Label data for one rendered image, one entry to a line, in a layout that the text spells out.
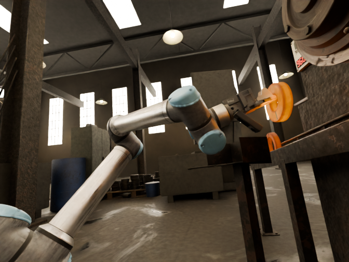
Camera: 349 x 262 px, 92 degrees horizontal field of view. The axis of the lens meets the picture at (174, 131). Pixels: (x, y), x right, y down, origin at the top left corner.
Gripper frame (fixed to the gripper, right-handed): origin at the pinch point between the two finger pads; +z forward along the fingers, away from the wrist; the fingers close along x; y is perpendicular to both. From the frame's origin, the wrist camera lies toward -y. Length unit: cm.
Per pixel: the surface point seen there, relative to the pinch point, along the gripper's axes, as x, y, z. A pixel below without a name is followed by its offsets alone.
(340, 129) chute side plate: -8.1, -18.7, 8.1
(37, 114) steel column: 138, 135, -227
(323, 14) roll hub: -22.8, 12.8, 9.3
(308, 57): -1.9, 9.5, 17.0
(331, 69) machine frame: 9.1, 3.7, 31.2
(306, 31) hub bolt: -16.9, 12.9, 8.5
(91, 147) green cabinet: 235, 86, -221
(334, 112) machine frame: 5.9, -13.6, 20.3
